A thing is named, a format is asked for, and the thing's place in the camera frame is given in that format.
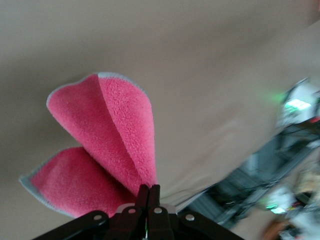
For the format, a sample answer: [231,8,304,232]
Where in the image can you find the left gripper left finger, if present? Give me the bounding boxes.
[32,184,151,240]

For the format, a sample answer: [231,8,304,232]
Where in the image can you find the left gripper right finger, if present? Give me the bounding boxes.
[147,183,246,240]

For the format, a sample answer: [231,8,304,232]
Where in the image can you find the pink and grey cloth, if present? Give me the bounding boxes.
[18,71,161,219]

